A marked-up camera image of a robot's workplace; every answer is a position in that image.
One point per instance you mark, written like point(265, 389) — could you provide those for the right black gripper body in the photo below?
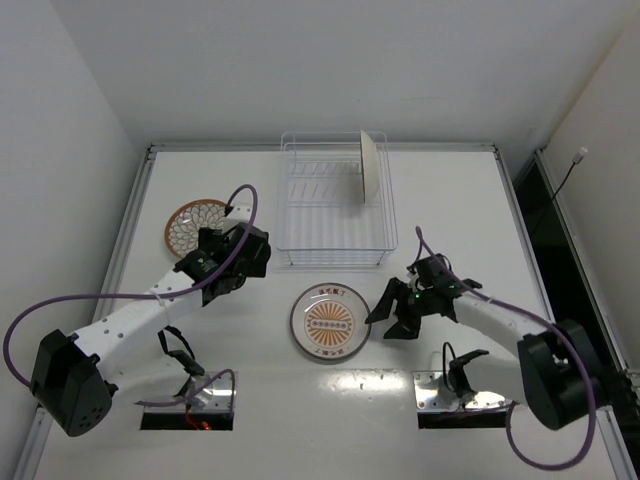
point(405, 303)

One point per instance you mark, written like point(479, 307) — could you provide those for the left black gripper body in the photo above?
point(232, 282)

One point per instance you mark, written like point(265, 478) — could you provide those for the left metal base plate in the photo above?
point(213, 393)

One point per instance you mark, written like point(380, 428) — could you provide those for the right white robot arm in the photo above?
point(554, 369)

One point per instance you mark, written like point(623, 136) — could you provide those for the white wire dish rack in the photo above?
point(322, 220)

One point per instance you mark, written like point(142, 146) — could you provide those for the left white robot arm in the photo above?
point(75, 376)

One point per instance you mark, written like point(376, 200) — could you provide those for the brown floral plate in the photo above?
point(182, 229)
point(370, 167)

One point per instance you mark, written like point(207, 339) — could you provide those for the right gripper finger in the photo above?
point(394, 290)
point(405, 327)

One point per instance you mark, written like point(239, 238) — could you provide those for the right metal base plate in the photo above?
point(432, 397)

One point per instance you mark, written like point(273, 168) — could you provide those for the metal base plate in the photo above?
point(213, 393)
point(432, 397)

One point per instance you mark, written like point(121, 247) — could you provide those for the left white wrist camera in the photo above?
point(238, 213)

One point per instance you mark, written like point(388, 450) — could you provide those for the black wall cable white plug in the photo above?
point(577, 158)

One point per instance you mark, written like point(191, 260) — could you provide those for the grey rimmed sunburst plate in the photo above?
point(327, 322)

